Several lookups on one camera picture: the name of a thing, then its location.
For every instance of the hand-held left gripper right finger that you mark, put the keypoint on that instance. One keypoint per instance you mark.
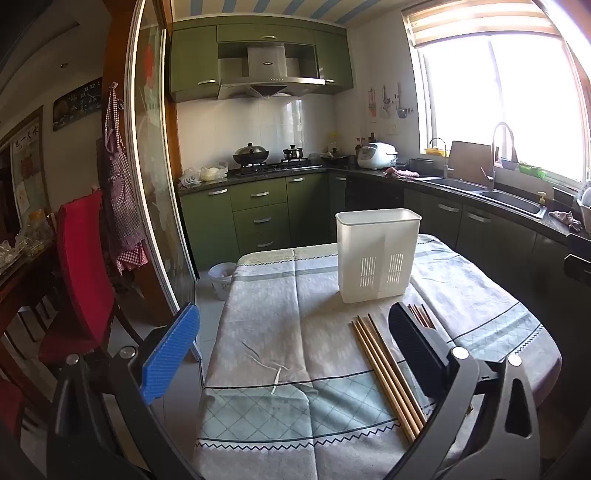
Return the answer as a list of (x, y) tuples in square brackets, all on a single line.
[(415, 350)]

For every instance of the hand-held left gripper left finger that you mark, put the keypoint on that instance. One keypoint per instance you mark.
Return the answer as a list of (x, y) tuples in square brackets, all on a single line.
[(171, 355)]

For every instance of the dark ringed wooden chopstick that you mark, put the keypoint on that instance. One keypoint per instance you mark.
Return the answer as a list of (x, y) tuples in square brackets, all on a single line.
[(414, 313)]

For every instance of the white plastic utensil holder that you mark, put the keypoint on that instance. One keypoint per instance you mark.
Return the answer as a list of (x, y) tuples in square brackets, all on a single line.
[(360, 249)]

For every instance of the white trash bin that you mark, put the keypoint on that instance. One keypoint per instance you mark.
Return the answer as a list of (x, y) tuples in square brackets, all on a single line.
[(222, 281)]

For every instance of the white thread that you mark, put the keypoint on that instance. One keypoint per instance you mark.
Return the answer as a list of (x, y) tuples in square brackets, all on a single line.
[(277, 381)]

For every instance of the grey green checked tablecloth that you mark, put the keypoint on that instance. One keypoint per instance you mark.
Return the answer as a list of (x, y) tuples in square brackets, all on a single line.
[(277, 323)]

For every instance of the red covered wooden chair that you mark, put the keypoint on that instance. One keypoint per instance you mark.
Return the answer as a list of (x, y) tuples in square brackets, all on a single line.
[(85, 258), (10, 406)]

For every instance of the green sink base cabinet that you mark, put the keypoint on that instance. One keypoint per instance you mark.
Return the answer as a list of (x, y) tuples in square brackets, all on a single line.
[(489, 235)]

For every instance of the dark wooden table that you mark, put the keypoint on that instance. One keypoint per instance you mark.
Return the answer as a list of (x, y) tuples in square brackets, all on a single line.
[(23, 286)]

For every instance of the green base cabinet with drawers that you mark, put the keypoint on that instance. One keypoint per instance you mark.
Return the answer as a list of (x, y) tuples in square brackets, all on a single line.
[(258, 217)]

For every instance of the red checkered apron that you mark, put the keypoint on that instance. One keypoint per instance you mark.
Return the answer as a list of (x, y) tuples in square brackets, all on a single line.
[(117, 194)]

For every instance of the glass sliding door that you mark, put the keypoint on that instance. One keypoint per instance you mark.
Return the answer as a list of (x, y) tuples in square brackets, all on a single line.
[(157, 184)]

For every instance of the steel double sink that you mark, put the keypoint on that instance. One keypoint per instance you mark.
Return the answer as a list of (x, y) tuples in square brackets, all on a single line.
[(508, 201)]

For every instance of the dark stone countertop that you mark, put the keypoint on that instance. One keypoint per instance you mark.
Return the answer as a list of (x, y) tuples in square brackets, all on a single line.
[(207, 182)]

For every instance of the white printed plastic bag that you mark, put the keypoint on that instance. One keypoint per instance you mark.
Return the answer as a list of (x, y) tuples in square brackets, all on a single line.
[(189, 179)]

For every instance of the pink cloth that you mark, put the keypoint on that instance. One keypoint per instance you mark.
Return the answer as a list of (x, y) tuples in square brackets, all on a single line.
[(401, 173)]

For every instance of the black object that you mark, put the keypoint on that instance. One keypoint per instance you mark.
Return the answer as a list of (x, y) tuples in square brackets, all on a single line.
[(579, 266)]

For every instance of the dark cooking pot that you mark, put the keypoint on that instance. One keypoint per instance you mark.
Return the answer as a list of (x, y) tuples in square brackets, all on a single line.
[(421, 166)]

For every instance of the clear plastic bag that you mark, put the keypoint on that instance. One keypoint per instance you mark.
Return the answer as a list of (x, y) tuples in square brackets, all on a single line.
[(32, 230)]

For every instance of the small chrome faucet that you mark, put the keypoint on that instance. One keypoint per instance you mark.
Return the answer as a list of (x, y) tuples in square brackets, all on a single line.
[(445, 159)]

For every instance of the small soap bottle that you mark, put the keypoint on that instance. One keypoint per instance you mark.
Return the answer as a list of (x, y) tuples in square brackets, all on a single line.
[(540, 199)]

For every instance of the white rice cooker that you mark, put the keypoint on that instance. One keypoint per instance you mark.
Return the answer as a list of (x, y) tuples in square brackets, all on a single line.
[(376, 156)]

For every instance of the wooden cutting board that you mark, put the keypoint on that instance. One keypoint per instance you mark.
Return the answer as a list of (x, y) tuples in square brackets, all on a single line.
[(468, 159)]

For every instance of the grey rag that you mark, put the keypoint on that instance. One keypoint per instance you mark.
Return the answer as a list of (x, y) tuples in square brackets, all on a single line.
[(565, 219)]

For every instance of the open black wok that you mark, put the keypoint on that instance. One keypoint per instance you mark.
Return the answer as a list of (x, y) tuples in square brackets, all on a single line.
[(334, 159)]

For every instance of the group of condiment bottles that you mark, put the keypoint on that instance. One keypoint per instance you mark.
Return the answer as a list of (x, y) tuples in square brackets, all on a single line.
[(364, 145)]

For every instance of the tall chrome faucet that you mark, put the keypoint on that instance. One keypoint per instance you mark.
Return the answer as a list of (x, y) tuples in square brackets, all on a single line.
[(493, 152)]

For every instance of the green plastic basin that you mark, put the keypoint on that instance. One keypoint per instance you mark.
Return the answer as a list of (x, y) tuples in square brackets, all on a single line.
[(531, 170)]

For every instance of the black wok with lid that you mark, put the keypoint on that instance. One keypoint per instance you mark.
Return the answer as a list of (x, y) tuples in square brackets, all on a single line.
[(250, 154)]

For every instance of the black gas stove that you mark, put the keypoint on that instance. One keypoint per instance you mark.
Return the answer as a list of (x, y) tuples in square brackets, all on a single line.
[(277, 167)]

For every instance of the dish rack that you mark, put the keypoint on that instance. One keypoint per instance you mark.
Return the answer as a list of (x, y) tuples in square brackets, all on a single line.
[(572, 196)]

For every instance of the small black pot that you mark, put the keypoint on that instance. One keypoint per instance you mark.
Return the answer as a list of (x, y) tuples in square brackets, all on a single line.
[(293, 153)]

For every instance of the hanging kitchen tools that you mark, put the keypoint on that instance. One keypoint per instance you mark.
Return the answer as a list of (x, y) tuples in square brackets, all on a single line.
[(390, 104)]

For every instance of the kitchen window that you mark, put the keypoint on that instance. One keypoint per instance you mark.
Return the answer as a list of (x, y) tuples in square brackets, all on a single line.
[(498, 101)]

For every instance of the steel range hood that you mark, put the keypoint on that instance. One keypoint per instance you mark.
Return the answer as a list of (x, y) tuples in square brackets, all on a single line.
[(265, 60)]

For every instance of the striped window blind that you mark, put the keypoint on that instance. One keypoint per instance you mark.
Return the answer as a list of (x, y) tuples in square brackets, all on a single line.
[(471, 23)]

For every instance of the wall poster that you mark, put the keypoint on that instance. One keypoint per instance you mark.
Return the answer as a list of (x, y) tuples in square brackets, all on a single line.
[(27, 161)]

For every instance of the dark wall clock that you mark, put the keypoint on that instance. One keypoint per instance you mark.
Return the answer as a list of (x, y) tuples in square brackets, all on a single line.
[(78, 104)]

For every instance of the green wall cabinets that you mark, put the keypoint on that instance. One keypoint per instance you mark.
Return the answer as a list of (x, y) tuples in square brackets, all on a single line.
[(194, 60)]

